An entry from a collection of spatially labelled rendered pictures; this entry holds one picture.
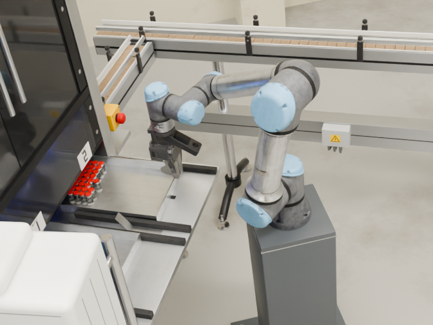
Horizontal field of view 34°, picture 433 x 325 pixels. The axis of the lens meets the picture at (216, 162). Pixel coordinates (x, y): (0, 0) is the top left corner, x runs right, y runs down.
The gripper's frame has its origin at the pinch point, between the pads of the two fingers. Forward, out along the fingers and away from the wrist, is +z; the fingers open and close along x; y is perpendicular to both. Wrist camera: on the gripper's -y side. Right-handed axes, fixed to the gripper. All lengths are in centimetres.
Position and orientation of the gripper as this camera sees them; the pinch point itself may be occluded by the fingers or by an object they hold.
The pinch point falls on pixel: (179, 175)
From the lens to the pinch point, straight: 238.2
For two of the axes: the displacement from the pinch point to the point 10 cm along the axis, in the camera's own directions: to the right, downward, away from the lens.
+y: -9.5, -0.9, 3.0
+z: 1.2, 7.7, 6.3
